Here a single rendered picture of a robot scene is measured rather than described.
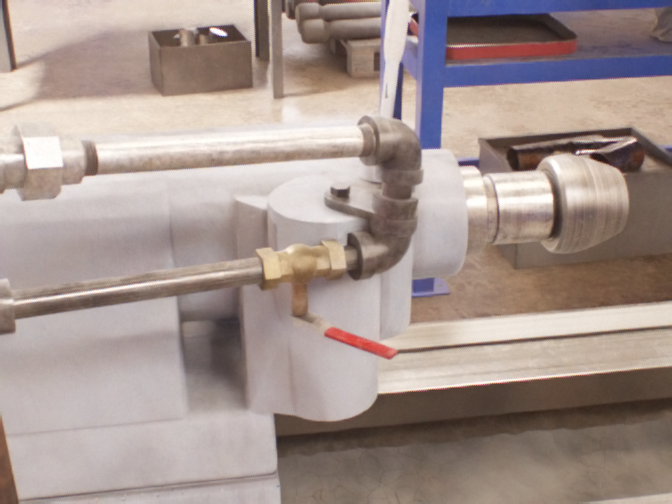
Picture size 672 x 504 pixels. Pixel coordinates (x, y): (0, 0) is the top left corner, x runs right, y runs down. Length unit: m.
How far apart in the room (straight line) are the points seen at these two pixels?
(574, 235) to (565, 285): 2.19
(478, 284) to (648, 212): 0.57
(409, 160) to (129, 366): 0.28
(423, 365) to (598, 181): 0.35
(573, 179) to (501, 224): 0.07
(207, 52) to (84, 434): 3.83
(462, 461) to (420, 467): 0.05
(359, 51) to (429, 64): 2.07
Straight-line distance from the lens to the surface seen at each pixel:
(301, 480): 1.19
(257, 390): 0.85
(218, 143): 0.67
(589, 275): 3.20
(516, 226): 0.93
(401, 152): 0.73
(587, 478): 1.24
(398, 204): 0.74
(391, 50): 0.85
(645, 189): 3.25
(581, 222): 0.93
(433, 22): 2.72
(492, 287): 3.08
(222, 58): 4.64
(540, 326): 1.26
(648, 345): 1.27
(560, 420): 1.28
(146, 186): 0.83
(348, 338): 0.74
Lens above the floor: 1.49
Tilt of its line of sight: 27 degrees down
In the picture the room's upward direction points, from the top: straight up
